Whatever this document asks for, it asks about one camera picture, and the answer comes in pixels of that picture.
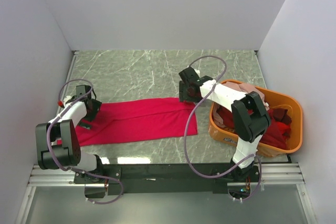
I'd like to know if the bright red t-shirt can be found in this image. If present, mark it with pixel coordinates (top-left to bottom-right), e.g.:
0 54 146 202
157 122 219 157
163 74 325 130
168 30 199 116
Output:
62 97 198 146

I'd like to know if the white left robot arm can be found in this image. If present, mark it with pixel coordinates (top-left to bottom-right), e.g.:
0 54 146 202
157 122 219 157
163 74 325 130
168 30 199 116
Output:
35 84 105 183

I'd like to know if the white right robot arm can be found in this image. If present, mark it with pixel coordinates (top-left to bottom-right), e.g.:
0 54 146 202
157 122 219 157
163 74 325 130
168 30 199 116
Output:
179 66 271 182

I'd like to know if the beige pink shirt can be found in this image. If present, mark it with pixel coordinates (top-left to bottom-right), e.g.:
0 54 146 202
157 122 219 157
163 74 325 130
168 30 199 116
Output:
212 81 270 131

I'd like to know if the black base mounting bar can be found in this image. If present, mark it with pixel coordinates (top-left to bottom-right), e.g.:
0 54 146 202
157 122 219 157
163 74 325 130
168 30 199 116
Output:
73 164 259 198

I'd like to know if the orange plastic laundry basket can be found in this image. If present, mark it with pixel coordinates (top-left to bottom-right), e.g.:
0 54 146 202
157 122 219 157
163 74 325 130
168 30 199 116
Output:
208 80 303 157

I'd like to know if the dark red shirt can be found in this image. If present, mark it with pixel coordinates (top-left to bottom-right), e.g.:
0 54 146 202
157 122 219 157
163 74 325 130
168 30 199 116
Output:
224 108 292 150

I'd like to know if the orange red garment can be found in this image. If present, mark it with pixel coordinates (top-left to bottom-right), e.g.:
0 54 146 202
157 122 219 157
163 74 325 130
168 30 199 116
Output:
276 122 291 141

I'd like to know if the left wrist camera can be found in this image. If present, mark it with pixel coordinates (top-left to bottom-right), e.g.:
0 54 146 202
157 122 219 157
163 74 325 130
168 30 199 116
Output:
57 95 75 108

